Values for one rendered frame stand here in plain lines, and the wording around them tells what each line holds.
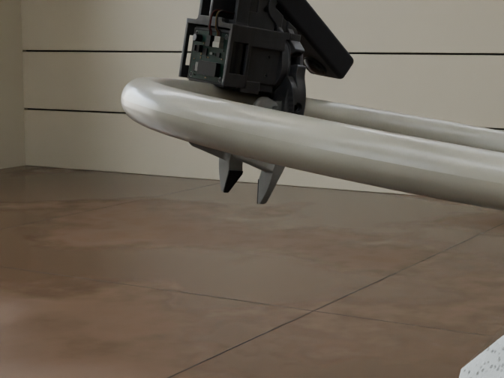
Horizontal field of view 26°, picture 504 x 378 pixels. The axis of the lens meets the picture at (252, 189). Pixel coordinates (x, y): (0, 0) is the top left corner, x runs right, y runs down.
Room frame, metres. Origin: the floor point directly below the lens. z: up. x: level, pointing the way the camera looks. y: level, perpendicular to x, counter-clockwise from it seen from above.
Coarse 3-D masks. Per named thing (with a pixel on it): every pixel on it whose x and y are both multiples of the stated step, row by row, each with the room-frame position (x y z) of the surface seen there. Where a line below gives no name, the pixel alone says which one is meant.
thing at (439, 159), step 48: (144, 96) 0.69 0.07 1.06; (192, 96) 0.65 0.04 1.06; (240, 96) 0.94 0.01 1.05; (240, 144) 0.61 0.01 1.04; (288, 144) 0.59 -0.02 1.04; (336, 144) 0.58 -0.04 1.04; (384, 144) 0.57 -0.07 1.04; (432, 144) 0.57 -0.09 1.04; (480, 144) 1.00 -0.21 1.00; (432, 192) 0.56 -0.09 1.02; (480, 192) 0.55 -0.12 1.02
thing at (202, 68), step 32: (224, 0) 0.94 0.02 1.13; (256, 0) 0.95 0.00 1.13; (192, 32) 0.97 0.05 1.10; (224, 32) 0.92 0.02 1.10; (256, 32) 0.92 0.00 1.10; (288, 32) 0.96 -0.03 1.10; (192, 64) 0.95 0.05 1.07; (224, 64) 0.91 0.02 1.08; (256, 64) 0.93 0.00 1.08; (288, 64) 0.95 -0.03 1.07
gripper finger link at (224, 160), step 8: (192, 144) 0.98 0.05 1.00; (208, 152) 0.99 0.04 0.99; (216, 152) 0.99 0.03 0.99; (224, 152) 1.00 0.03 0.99; (224, 160) 1.00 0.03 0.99; (232, 160) 0.99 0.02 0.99; (240, 160) 1.00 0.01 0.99; (224, 168) 1.00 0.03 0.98; (232, 168) 0.99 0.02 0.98; (240, 168) 1.00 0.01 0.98; (224, 176) 0.99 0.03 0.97; (232, 176) 0.99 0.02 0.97; (240, 176) 1.00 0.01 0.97; (224, 184) 0.99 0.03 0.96; (232, 184) 1.00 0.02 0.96; (224, 192) 0.99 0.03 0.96
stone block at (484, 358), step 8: (496, 336) 1.12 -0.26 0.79; (488, 344) 1.10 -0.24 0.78; (496, 344) 1.04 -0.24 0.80; (480, 352) 1.07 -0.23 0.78; (488, 352) 1.05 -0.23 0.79; (496, 352) 1.03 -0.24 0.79; (472, 360) 1.06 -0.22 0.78; (480, 360) 1.05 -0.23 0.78; (488, 360) 1.04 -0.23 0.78; (496, 360) 1.02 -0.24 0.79; (464, 368) 1.07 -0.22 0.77; (472, 368) 1.05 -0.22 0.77; (480, 368) 1.04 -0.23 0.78; (488, 368) 1.03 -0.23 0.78; (496, 368) 1.01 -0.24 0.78; (464, 376) 1.06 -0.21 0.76; (472, 376) 1.05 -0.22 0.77; (480, 376) 1.03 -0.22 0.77; (488, 376) 1.02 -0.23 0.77; (496, 376) 1.01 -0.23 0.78
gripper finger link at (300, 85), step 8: (296, 64) 0.94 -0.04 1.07; (296, 72) 0.94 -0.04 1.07; (304, 72) 0.95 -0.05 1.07; (288, 80) 0.94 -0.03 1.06; (296, 80) 0.94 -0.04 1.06; (304, 80) 0.94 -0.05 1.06; (280, 88) 0.94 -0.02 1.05; (288, 88) 0.94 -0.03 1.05; (296, 88) 0.94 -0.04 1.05; (304, 88) 0.94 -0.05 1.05; (280, 96) 0.94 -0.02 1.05; (288, 96) 0.94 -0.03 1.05; (296, 96) 0.93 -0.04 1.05; (304, 96) 0.94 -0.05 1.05; (288, 104) 0.94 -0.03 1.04; (296, 104) 0.94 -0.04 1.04; (304, 104) 0.94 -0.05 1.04; (296, 112) 0.94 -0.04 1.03
